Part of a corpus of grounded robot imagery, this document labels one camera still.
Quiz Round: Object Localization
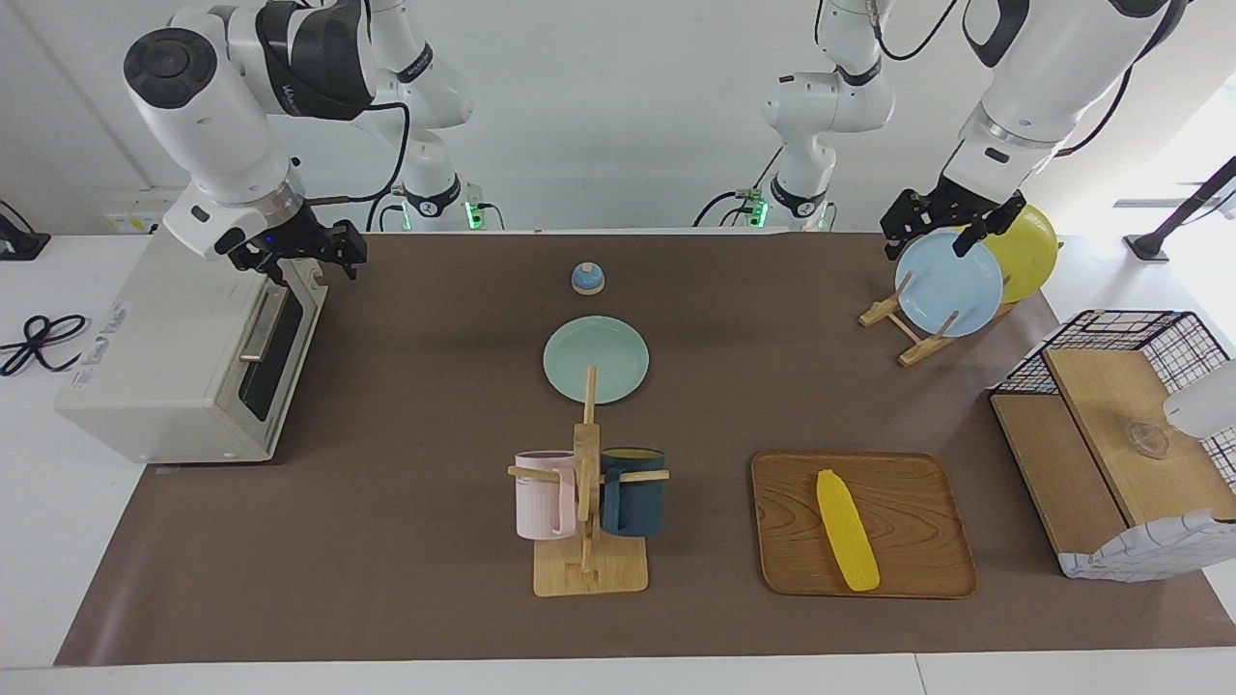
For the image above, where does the wooden plate rack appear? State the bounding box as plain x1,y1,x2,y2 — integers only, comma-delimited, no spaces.
859,294,1017,368

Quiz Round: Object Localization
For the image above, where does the pink mug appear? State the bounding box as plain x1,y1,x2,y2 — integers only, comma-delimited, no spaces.
514,450,578,542

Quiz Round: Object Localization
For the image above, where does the black base cable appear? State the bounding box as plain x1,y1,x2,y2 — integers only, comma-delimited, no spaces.
693,190,750,230
365,186,407,233

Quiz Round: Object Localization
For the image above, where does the yellow plate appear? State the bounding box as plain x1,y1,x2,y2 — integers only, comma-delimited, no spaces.
983,204,1060,306

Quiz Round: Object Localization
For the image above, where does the dark teal mug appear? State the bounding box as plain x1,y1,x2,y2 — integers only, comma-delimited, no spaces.
599,447,666,539

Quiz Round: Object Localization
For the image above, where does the black angled stand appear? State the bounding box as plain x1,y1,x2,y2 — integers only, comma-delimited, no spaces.
1125,156,1236,264

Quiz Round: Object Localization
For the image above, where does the pale green plate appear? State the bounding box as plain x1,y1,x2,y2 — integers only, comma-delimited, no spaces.
543,316,650,405

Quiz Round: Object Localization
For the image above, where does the white power strip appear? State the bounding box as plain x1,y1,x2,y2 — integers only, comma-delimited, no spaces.
104,188,181,236

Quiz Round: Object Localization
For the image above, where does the small clear glass dish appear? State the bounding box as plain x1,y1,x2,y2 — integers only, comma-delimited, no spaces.
1125,420,1172,459

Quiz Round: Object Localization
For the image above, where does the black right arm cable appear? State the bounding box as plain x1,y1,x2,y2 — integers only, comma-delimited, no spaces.
307,101,412,205

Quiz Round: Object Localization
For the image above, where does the coiled black cable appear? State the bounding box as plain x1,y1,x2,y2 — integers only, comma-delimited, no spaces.
0,314,90,377

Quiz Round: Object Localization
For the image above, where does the stepped wooden box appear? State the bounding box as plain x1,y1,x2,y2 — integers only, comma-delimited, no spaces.
992,347,1236,557

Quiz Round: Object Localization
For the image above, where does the wire basket wooden shelf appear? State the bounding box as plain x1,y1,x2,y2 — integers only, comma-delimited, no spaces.
990,309,1236,583

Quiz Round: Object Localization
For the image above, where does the white rounded object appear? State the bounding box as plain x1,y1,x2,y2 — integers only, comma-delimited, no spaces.
1163,359,1236,441

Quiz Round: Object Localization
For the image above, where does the small black stand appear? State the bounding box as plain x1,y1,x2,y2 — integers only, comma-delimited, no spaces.
0,201,51,262

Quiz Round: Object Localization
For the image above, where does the light blue plate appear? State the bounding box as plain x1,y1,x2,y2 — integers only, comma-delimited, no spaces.
894,232,1005,338

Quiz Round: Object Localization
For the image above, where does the brown table mat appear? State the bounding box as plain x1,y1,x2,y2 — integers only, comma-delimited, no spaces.
53,232,1236,667

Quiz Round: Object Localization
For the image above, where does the wooden mug rack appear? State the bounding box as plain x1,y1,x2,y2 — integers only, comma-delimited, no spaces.
507,365,671,598

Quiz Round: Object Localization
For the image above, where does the yellow corn cob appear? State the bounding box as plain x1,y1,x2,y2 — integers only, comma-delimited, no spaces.
816,469,882,593

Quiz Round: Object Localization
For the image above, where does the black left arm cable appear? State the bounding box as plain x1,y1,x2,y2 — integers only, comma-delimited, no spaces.
1053,68,1133,158

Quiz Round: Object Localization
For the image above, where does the black right base cable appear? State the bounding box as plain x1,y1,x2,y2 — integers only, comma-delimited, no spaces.
365,186,407,233

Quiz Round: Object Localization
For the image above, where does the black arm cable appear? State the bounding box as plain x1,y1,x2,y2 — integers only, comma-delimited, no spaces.
307,101,412,205
1053,68,1133,158

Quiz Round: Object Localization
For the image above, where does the black left base cable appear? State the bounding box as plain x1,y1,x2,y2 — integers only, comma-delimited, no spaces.
693,190,750,230

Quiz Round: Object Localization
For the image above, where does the beige toaster oven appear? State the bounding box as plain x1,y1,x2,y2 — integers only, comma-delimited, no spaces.
53,232,329,466

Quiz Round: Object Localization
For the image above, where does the brown wooden tray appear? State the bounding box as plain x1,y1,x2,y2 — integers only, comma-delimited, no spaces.
751,451,979,600

